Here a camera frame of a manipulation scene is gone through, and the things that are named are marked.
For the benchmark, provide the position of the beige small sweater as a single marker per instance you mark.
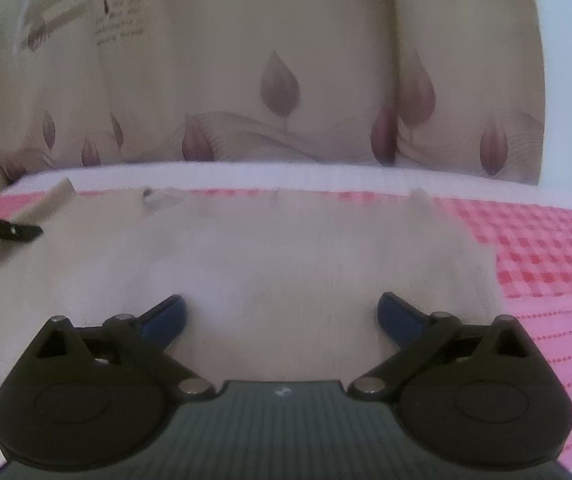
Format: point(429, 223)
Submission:
point(266, 255)

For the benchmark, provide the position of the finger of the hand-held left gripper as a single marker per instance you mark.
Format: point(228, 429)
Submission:
point(1, 229)

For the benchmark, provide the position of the pink checked bed sheet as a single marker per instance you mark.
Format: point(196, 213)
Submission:
point(540, 260)

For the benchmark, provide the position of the beige leaf print curtain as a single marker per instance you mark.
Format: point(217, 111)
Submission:
point(316, 60)

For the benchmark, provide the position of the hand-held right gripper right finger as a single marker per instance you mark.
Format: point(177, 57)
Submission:
point(398, 317)

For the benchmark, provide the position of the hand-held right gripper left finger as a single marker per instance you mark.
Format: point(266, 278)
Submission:
point(168, 320)

